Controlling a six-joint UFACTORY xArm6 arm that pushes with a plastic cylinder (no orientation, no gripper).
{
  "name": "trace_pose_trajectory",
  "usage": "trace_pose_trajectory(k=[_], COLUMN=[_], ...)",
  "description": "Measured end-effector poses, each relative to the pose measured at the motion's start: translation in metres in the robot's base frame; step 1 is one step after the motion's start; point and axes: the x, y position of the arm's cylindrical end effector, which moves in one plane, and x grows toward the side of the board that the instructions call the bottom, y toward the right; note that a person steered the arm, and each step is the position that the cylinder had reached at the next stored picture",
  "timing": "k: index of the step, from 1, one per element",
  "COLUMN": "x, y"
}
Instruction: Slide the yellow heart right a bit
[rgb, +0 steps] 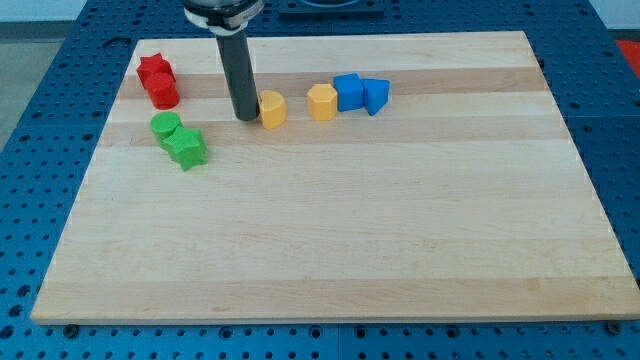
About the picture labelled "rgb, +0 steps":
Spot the light wooden board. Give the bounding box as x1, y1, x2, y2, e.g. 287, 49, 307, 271
31, 31, 639, 325

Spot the red cylinder block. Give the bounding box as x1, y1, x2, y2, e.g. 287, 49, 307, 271
144, 73, 180, 110

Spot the blue cube block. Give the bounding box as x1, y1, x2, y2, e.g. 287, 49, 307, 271
333, 73, 364, 112

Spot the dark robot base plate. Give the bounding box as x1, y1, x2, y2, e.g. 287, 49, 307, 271
278, 0, 385, 18

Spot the yellow hexagon block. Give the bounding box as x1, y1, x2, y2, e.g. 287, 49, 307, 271
307, 83, 338, 121

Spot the green star block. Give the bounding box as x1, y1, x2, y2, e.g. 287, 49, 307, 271
160, 126, 207, 171

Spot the green cylinder block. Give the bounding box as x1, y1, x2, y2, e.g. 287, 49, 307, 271
150, 111, 182, 150

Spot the yellow heart block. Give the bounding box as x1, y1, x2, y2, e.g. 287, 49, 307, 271
259, 90, 287, 130

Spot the blue triangle block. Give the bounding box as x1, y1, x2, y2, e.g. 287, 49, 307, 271
361, 78, 390, 116

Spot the red star block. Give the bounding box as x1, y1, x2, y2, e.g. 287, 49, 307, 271
136, 53, 175, 88

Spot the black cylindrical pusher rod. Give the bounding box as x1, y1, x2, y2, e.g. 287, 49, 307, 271
216, 30, 259, 121

